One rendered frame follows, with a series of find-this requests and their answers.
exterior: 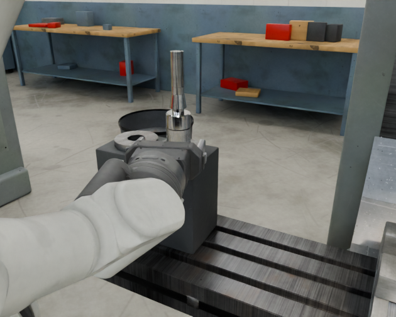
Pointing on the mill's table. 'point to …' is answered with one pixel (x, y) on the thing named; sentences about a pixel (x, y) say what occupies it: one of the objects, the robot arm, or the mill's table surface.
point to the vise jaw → (393, 279)
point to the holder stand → (190, 230)
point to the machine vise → (393, 237)
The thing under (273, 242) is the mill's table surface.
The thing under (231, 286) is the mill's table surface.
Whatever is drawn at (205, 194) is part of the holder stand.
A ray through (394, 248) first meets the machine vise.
